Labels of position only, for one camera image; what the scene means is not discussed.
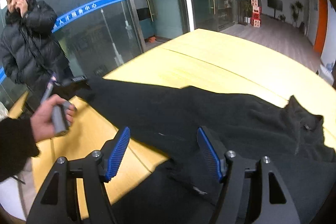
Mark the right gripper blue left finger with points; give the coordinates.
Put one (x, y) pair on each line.
(112, 154)

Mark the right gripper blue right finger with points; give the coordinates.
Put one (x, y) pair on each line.
(213, 152)

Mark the black fleece jacket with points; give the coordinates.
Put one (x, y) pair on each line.
(227, 154)

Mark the person's left hand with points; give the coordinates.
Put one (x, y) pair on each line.
(41, 121)

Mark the man in black jacket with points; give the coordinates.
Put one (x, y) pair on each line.
(29, 52)

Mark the stacked red white boxes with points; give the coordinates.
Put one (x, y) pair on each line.
(256, 14)

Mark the dark potted plant far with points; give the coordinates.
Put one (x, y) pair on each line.
(295, 9)

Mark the black wall television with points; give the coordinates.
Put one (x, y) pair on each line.
(275, 4)

